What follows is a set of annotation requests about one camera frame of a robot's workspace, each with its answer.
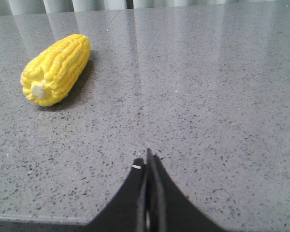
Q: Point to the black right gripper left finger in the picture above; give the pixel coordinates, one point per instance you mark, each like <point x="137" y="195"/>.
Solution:
<point x="126" y="212"/>

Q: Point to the white pleated curtain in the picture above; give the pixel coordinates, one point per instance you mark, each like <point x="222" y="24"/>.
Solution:
<point x="27" y="7"/>

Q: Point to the yellow corn cob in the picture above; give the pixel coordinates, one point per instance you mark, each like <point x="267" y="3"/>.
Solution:
<point x="49" y="77"/>

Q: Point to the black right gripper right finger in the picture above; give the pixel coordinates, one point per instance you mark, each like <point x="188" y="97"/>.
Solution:
<point x="169" y="210"/>

